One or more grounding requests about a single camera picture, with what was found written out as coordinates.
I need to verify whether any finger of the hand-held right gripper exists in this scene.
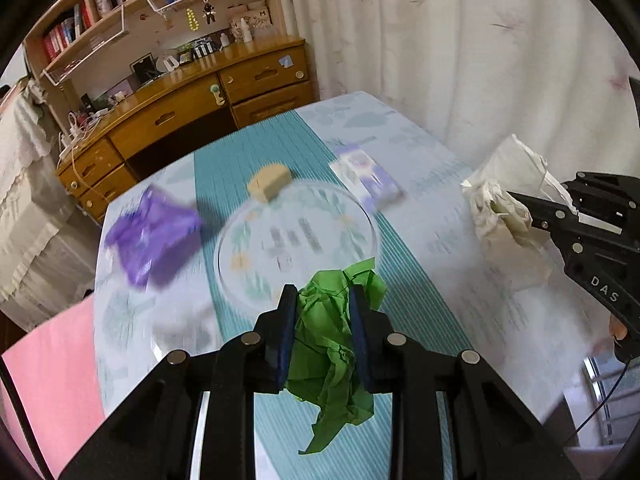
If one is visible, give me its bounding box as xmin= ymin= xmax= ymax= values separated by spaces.
xmin=509 ymin=191 xmax=576 ymax=231

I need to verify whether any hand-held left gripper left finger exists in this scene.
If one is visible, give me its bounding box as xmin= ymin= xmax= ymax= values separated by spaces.
xmin=57 ymin=284 xmax=301 ymax=480

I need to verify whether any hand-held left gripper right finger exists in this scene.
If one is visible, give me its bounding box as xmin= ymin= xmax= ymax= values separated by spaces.
xmin=347 ymin=285 xmax=583 ymax=480

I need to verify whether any green paper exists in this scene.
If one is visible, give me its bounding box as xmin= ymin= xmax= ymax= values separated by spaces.
xmin=282 ymin=257 xmax=388 ymax=456

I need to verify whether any white paper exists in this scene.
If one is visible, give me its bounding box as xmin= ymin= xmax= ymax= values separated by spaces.
xmin=460 ymin=134 xmax=568 ymax=291

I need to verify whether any person's right hand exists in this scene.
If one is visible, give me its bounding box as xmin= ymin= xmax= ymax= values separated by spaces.
xmin=607 ymin=312 xmax=631 ymax=343

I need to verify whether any round glass plate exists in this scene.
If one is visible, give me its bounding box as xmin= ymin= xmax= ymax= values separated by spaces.
xmin=214 ymin=180 xmax=383 ymax=321

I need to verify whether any metal window railing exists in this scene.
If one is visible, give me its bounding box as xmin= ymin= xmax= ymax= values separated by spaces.
xmin=582 ymin=357 xmax=640 ymax=446

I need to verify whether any beige sponge block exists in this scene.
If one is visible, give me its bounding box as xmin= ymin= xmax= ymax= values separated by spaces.
xmin=247 ymin=162 xmax=293 ymax=203

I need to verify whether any small purple white packet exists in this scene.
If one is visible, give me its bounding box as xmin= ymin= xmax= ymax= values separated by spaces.
xmin=330 ymin=142 xmax=406 ymax=208

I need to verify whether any purple plastic packet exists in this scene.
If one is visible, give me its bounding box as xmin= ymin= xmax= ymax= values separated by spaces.
xmin=105 ymin=185 xmax=203 ymax=291

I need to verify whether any teal table runner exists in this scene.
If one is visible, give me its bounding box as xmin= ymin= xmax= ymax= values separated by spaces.
xmin=192 ymin=110 xmax=476 ymax=480

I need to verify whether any white curtain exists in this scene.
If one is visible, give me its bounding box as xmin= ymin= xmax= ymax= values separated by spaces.
xmin=270 ymin=0 xmax=640 ymax=241

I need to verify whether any pink mat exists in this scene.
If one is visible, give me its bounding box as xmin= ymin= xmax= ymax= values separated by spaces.
xmin=0 ymin=292 xmax=108 ymax=466

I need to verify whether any wooden desk with drawers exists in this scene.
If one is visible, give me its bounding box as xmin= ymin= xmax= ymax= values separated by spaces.
xmin=55 ymin=35 xmax=321 ymax=226

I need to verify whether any white power strip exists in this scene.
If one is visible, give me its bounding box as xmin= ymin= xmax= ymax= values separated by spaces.
xmin=59 ymin=126 xmax=85 ymax=155

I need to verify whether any white lace cloth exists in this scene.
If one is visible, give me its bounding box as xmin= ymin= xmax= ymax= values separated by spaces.
xmin=0 ymin=77 xmax=76 ymax=311

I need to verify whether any wooden bookshelf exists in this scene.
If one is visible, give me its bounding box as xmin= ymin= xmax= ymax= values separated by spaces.
xmin=22 ymin=0 xmax=288 ymax=106

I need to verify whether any row of red books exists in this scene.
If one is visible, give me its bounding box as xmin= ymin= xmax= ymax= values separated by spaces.
xmin=42 ymin=2 xmax=96 ymax=61

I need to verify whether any thin black cable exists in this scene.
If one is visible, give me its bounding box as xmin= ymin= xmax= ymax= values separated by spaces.
xmin=565 ymin=359 xmax=632 ymax=447

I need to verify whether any black picture frame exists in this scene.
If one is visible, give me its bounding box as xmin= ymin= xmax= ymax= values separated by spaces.
xmin=130 ymin=54 xmax=159 ymax=85

